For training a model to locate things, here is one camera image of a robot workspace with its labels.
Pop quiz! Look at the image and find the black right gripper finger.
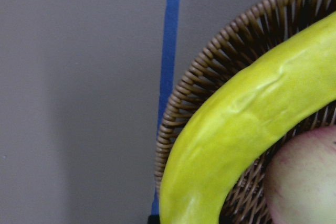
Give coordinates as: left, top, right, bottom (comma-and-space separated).
147, 215, 160, 224

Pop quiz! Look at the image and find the yellow banana basket bottom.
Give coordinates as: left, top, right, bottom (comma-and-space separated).
159, 14, 335, 223

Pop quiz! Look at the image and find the woven brown fruit basket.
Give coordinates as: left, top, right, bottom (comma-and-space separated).
154, 0, 335, 223

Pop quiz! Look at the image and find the pink apple lower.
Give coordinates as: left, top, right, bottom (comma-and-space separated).
264, 126, 335, 223

